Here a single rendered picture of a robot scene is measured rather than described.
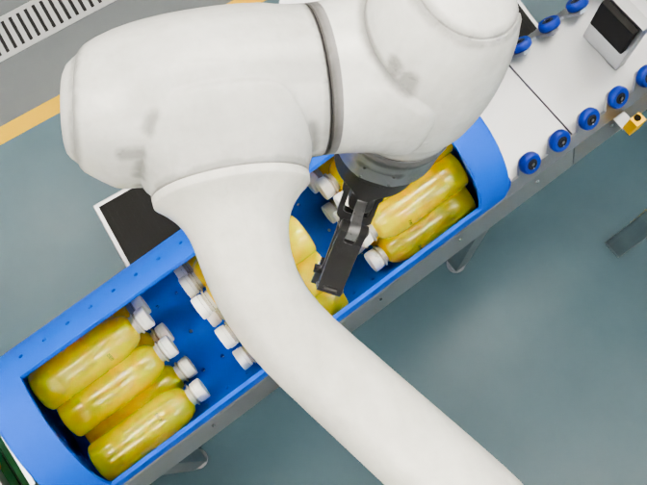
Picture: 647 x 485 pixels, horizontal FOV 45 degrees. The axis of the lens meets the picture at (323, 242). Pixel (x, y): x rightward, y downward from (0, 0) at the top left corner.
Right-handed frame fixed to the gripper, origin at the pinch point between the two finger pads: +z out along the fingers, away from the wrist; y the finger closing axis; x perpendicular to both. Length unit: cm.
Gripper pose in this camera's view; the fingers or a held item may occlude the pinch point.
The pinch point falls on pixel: (343, 222)
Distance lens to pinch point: 84.0
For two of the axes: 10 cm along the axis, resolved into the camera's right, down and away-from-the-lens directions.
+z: -1.5, 3.1, 9.4
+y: -2.7, 9.0, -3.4
